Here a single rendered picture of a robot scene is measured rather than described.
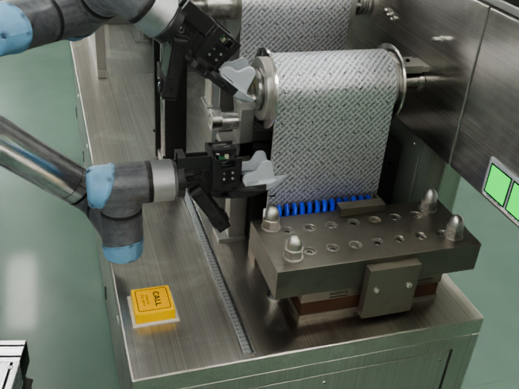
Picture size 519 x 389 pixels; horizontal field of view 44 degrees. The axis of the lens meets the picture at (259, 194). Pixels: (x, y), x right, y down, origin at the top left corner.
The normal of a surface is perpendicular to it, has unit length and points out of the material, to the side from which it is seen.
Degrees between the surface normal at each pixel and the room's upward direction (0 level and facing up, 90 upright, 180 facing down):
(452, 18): 90
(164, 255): 0
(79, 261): 0
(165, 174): 44
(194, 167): 90
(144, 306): 0
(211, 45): 90
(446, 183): 90
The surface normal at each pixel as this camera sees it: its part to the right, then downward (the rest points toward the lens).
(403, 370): 0.29, 0.52
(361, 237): 0.07, -0.85
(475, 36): -0.95, 0.10
